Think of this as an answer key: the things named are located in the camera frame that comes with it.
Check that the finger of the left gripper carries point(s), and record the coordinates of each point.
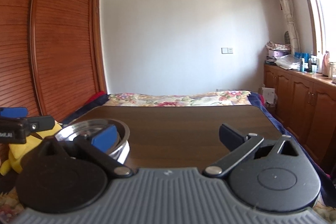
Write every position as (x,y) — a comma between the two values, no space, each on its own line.
(40,123)
(13,112)

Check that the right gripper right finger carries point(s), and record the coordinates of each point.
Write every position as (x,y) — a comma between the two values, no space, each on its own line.
(240,146)

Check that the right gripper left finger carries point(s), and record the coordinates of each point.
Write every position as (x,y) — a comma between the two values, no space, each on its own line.
(110,166)

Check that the large steel bowl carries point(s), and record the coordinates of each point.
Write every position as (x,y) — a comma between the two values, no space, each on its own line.
(108,135)

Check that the yellow plush toy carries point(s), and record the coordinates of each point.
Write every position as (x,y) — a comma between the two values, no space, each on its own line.
(18,151)

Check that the floral bed quilt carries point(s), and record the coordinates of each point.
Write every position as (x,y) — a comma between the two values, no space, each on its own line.
(223,98)

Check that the dark blue blanket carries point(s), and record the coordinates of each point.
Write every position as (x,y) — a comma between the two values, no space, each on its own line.
(258,101)

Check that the red cloth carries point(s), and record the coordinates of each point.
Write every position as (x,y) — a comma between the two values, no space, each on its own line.
(95,96)

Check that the white paper bag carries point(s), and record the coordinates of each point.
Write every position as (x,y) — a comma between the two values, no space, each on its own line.
(268,95)

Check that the wooden louvered wardrobe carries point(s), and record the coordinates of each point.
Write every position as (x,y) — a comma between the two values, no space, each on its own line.
(51,62)

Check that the wooden sideboard cabinet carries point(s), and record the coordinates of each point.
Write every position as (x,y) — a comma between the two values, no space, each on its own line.
(306,108)

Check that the clear plastic bag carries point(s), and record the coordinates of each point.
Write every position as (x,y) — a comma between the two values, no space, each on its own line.
(288,62)

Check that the stack of papers and boxes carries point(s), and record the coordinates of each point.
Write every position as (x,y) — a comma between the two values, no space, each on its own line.
(275,51)

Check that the pink bottle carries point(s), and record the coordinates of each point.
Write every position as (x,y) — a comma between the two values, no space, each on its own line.
(325,63)

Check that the white wall switch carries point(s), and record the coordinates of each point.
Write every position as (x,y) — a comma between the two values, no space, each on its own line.
(227,50)

